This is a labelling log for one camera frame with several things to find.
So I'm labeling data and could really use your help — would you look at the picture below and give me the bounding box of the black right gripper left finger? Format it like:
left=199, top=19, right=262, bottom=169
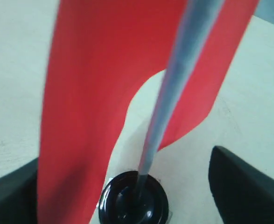
left=0, top=158, right=38, bottom=224

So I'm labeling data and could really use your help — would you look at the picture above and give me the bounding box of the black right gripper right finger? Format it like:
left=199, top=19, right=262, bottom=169
left=208, top=146, right=274, bottom=224

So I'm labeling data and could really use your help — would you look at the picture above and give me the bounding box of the red flag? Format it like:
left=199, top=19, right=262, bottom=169
left=37, top=0, right=261, bottom=224

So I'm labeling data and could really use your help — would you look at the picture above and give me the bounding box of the black round flag base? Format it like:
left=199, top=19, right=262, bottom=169
left=98, top=170, right=169, bottom=224

